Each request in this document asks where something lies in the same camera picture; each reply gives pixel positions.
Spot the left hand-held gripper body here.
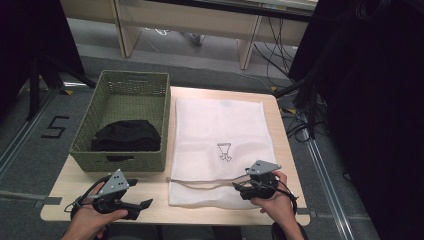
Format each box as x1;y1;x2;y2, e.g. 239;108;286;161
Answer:
91;168;143;221

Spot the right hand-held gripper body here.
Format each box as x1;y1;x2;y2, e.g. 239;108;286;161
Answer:
245;159;283;201

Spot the black garment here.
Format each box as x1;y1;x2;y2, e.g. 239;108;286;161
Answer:
90;119;162;163

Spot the white mesh laundry bag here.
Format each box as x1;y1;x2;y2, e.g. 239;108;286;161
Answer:
166;97;279;211

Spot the green woven plastic basket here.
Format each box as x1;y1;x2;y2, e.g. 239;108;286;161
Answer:
69;69;172;173

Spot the person's right hand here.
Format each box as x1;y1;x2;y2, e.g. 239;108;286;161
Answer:
249;170;298;228

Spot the person's left hand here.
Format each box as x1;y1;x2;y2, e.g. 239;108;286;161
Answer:
68;181;129;236

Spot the black metal stand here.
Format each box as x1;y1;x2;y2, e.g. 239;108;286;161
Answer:
25;54;98;122
273;74;319;141

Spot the black curtain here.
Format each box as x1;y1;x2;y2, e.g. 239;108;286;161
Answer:
287;0;424;240
0;0;86;124

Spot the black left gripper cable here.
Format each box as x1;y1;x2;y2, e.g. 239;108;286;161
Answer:
63;174;114;219

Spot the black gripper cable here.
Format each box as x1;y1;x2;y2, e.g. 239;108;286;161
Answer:
63;174;114;219
275;179;300;216

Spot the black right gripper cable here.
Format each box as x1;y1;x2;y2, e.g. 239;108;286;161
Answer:
275;179;300;216

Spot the bundle of black floor cables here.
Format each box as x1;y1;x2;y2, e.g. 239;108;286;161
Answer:
252;15;333;144

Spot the white floor cable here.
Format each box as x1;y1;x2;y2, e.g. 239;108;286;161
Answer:
144;27;172;37

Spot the light wooden desk frame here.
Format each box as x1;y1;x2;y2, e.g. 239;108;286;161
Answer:
59;0;318;71

